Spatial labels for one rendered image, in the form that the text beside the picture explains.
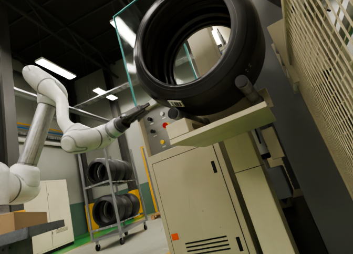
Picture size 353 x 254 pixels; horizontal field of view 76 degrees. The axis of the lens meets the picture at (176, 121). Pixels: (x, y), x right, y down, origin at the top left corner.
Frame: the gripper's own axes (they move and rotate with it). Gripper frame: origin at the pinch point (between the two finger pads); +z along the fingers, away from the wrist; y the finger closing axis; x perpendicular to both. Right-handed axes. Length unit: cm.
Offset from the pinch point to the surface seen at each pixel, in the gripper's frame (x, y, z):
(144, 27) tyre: -26.4, -12.0, 17.3
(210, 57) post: -17.1, 26.2, 31.4
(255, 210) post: 61, 26, 16
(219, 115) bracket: 14.4, 23.9, 21.4
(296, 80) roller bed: 20, 19, 58
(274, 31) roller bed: -6, 19, 62
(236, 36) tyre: 3.5, -11.7, 46.3
